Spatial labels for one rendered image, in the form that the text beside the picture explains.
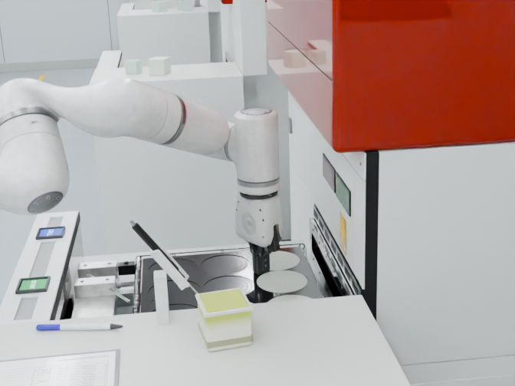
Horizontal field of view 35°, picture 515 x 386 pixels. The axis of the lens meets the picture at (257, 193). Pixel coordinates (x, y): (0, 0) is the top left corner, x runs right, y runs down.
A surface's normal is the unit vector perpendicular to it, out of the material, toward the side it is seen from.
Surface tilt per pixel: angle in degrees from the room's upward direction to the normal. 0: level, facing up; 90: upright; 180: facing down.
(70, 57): 90
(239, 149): 90
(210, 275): 0
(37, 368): 0
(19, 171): 48
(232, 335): 90
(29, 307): 0
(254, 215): 89
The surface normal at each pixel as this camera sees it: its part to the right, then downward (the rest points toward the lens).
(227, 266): -0.04, -0.94
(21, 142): -0.11, -0.37
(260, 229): -0.72, 0.23
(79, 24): 0.11, 0.32
